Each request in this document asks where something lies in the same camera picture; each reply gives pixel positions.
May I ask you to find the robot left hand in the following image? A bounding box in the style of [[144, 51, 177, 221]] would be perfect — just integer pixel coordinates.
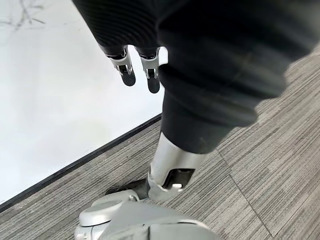
[[71, 0, 320, 201]]

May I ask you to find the black baseboard strip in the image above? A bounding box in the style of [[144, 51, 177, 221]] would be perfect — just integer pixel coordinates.
[[0, 113, 163, 214]]

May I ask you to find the silver robot leg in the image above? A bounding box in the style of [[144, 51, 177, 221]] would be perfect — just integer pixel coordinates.
[[74, 187, 219, 240]]

